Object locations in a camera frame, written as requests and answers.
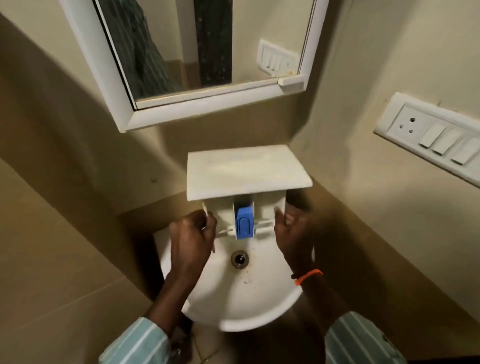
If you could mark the person's right thumb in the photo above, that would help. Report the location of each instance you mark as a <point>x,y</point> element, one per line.
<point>280,219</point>

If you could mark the person's right hand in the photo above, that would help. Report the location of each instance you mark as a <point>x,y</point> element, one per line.
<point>296,243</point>

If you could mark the white wall shelf with brackets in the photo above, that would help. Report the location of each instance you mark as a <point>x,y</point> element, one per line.
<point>243,170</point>

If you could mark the white wash basin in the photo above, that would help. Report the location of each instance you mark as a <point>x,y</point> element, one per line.
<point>243,296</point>

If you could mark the person's left forearm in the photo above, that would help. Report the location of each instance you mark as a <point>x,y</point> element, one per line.
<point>170,300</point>

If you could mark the white framed mirror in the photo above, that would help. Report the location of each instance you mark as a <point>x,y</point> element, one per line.
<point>210,48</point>

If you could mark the orange wristband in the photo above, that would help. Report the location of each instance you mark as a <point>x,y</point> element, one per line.
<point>308,276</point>

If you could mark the blue tap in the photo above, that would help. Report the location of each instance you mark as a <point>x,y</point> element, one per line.
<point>244,223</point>

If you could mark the metal basin drain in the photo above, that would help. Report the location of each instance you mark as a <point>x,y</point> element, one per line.
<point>239,259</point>

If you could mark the person's right striped sleeve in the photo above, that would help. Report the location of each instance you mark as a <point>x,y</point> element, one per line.
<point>362,341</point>

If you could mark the person's left hand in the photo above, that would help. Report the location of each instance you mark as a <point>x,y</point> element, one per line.
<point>189,247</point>

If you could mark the person's right forearm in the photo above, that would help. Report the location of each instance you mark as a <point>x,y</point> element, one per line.
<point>322,303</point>

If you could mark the person's striped sleeve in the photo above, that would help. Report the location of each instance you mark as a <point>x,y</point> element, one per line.
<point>137,343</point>
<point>362,341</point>

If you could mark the white switch panel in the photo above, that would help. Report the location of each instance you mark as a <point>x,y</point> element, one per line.
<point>435,135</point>

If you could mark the person's left striped sleeve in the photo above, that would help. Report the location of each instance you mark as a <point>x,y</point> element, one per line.
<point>137,343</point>

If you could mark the person's left thumb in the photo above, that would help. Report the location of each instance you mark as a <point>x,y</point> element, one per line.
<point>210,227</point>

